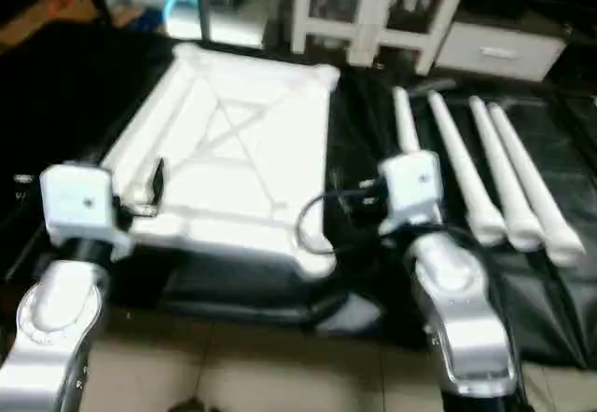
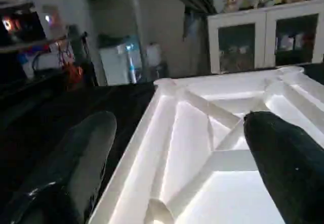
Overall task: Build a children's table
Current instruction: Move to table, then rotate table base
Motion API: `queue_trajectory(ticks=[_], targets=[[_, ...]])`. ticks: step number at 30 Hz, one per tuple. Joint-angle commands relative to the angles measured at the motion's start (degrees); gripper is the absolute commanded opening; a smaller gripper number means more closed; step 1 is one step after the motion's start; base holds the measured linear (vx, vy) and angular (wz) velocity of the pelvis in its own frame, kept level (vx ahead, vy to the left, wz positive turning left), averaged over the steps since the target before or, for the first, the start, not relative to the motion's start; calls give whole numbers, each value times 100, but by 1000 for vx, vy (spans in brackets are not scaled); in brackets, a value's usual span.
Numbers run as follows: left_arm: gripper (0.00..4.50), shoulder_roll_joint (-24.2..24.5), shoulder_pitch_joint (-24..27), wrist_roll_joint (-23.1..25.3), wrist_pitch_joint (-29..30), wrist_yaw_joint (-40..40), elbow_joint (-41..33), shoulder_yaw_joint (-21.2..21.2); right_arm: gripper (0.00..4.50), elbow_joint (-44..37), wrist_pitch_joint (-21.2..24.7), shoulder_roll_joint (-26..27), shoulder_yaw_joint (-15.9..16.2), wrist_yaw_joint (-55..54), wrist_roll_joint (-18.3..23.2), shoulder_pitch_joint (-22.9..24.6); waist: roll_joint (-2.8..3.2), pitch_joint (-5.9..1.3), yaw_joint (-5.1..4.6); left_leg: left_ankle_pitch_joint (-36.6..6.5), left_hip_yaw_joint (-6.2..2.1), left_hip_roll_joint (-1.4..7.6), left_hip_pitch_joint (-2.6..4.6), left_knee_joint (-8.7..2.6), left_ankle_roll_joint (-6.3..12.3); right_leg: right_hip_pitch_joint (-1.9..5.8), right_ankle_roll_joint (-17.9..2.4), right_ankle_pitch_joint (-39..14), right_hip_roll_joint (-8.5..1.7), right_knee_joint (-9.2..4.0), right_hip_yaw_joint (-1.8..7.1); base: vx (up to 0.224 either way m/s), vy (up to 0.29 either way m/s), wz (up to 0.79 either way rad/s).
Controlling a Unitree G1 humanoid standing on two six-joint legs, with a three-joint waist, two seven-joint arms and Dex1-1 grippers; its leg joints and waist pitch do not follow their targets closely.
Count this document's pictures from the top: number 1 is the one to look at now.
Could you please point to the white plastic table leg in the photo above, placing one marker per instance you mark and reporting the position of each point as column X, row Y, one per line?
column 541, row 198
column 504, row 179
column 462, row 170
column 403, row 118

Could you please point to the white plastic table top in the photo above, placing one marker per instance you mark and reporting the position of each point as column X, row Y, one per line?
column 233, row 151

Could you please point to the black mat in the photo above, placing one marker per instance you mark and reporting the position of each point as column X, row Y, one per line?
column 56, row 114

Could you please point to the light blue plastic hanger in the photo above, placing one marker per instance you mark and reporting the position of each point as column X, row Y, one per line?
column 182, row 2

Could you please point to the white glass door cabinet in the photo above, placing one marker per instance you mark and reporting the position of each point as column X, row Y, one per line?
column 373, row 11

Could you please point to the white drawer unit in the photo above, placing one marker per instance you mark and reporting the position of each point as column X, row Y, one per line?
column 499, row 48

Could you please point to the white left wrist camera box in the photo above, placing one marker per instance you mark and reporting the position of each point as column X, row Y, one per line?
column 79, row 202

